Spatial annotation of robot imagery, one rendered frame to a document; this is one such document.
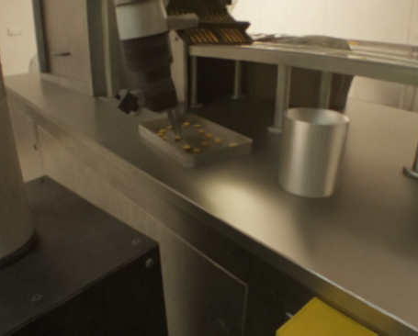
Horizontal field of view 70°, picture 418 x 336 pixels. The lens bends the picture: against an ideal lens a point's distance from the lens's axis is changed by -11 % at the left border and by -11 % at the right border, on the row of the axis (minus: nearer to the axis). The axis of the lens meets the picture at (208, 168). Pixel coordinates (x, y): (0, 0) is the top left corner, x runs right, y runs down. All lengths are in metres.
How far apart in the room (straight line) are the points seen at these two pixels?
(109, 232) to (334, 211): 0.24
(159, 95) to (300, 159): 0.23
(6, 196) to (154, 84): 0.29
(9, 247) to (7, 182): 0.06
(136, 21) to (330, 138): 0.30
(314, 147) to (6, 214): 0.32
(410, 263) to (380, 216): 0.08
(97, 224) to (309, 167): 0.24
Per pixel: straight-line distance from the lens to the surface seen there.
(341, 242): 0.34
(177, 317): 0.58
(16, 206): 0.32
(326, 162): 0.39
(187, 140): 0.57
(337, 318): 0.30
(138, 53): 0.50
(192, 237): 0.42
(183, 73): 0.78
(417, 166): 0.53
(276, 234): 0.33
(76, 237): 0.34
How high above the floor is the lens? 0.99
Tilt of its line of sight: 24 degrees down
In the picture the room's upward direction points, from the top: straight up
